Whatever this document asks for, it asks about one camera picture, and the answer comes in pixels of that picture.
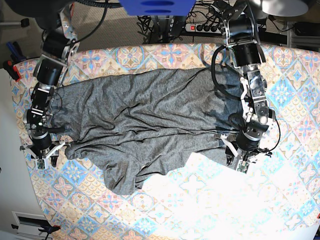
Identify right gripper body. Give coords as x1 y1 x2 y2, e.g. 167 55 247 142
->
20 135 70 169

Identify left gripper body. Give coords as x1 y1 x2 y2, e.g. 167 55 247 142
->
219 133 273 173

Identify grey t-shirt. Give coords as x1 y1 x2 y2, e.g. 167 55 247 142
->
51 68 242 195

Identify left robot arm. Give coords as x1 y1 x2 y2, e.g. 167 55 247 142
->
211 0 280 174

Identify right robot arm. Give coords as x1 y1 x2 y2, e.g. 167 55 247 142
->
21 0 81 170

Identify white vent panel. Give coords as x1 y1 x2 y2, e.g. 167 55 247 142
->
11 211 50 239

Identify black orange clamp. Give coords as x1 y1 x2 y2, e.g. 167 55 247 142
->
11 224 61 237

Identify red black clamp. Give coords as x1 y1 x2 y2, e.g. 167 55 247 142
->
2 60 21 82

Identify white power strip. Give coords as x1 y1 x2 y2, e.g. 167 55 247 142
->
184 23 221 34

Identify tangled black cables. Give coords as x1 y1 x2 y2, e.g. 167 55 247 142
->
136 14 186 45

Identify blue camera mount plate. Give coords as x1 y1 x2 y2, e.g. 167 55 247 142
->
119 0 196 16

